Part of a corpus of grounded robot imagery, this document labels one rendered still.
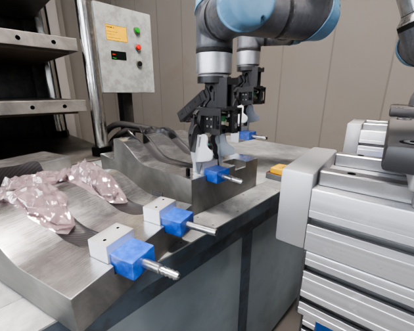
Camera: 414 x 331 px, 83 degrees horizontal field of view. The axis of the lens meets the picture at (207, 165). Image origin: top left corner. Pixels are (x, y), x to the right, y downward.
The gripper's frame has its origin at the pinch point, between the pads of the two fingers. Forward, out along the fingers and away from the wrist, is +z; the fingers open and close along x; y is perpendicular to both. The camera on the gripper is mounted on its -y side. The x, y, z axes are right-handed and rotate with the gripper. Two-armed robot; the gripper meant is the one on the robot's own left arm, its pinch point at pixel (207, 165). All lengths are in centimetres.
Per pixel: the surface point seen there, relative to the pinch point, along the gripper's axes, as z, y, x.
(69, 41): -37, -79, -2
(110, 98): -9, -321, 120
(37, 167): 0.3, -28.8, -28.9
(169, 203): 2.2, 6.6, -16.3
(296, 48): -53, -64, 173
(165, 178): 3.6, -7.4, -6.9
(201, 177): 1.6, 2.1, -3.9
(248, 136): -2.8, -7.1, 27.1
